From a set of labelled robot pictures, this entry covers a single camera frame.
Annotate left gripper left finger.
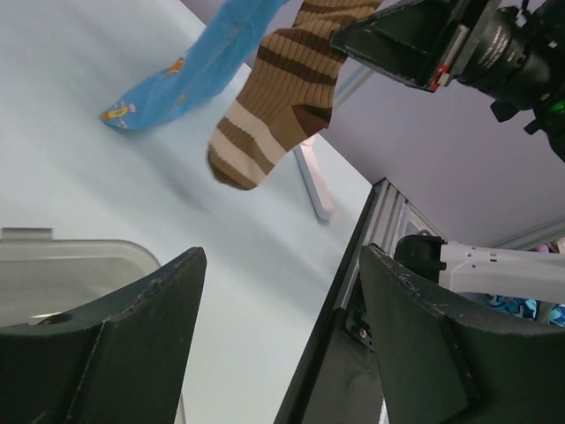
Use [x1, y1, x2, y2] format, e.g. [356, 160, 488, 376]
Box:
[1, 247, 207, 423]

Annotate blue cartoon print sock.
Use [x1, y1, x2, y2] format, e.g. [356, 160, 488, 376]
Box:
[101, 0, 286, 132]

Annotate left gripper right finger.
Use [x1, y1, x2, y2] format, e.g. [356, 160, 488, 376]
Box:
[359, 245, 564, 423]

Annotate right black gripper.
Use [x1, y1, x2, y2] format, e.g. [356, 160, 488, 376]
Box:
[330, 0, 486, 92]

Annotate white metal drying rack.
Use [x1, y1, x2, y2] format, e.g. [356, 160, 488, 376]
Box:
[293, 65, 373, 222]

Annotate aluminium frame post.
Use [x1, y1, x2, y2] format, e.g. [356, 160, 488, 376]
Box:
[275, 178, 440, 424]

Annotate clear grey plastic bin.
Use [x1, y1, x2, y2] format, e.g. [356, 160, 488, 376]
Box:
[1, 231, 164, 330]

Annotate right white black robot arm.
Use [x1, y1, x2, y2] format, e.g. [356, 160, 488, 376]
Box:
[330, 1, 564, 304]

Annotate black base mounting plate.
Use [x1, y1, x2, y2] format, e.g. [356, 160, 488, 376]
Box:
[299, 309, 383, 424]

